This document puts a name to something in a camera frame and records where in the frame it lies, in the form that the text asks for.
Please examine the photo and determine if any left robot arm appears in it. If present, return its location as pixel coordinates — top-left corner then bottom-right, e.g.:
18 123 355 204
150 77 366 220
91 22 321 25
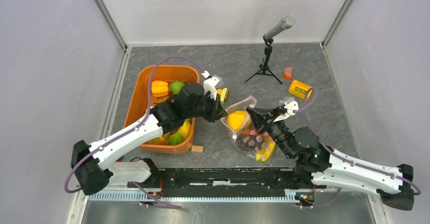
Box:
64 78 227 196

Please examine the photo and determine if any black microphone tripod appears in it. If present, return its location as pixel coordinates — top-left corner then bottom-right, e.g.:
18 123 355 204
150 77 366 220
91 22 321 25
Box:
245 37 283 85

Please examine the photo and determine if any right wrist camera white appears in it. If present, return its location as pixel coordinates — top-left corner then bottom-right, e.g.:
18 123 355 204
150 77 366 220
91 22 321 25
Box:
274 97 299 122

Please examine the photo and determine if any yellow banana bunch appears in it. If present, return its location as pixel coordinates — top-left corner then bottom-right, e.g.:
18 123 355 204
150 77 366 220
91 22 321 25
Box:
255 141 276 162

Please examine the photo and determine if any orange spiky fruit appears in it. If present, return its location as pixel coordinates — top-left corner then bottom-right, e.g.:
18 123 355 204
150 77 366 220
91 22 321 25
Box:
146 133 170 145

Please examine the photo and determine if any grey microphone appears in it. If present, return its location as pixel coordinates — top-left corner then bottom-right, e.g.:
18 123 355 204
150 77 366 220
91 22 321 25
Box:
263 15 296 40

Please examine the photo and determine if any multicolour toy brick stack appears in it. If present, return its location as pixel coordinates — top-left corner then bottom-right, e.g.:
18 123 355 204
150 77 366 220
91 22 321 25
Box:
217 88 229 105

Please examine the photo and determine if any yellow pear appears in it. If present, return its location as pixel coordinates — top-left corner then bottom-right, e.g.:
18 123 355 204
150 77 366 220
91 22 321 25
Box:
177 121 192 141

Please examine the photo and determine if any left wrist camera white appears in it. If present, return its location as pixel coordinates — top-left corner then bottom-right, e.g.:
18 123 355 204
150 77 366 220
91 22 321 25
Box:
201 70 224 100

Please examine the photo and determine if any green leafy vegetable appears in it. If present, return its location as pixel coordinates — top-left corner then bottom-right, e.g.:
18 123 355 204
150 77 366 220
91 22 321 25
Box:
170 80 185 95

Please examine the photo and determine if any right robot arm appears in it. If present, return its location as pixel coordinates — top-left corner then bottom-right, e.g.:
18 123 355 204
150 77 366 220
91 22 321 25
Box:
246 101 415 211

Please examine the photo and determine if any yellow toy brick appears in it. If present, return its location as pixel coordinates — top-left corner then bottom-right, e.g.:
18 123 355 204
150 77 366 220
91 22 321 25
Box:
288 80 312 99

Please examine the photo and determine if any clear zip top bag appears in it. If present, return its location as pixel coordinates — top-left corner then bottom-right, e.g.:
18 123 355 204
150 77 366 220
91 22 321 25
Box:
221 96 273 159

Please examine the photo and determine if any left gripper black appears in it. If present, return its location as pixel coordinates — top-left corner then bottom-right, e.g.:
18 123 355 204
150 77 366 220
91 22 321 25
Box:
185 90 228 123

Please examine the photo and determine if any yellow bell pepper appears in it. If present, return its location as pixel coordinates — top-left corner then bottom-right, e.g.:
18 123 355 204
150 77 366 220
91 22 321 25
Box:
227 110 252 131

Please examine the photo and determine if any orange plastic bin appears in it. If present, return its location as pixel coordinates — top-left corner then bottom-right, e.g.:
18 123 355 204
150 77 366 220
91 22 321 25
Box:
124 65 200 155

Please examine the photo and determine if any orange carrot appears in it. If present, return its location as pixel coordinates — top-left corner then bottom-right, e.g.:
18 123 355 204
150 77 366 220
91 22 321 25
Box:
240 128 270 138

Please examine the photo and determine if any wooden block near bin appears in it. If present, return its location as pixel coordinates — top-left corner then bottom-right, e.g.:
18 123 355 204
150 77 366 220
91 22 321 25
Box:
191 145 204 153

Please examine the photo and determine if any green star fruit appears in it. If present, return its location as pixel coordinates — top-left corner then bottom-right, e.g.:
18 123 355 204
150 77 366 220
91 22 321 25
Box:
167 133 183 146

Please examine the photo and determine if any dark grape bunch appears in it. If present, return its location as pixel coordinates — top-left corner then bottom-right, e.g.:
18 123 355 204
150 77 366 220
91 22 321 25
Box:
234 134 265 152

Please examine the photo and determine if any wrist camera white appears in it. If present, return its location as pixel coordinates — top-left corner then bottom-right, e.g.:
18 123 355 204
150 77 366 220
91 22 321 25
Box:
201 70 224 100
274 97 299 122

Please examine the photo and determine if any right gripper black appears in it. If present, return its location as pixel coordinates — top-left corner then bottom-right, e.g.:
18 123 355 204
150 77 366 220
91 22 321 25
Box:
246 106 295 159

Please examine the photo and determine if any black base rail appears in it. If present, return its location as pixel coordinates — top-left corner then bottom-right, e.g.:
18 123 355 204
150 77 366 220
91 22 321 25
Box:
127 158 327 202

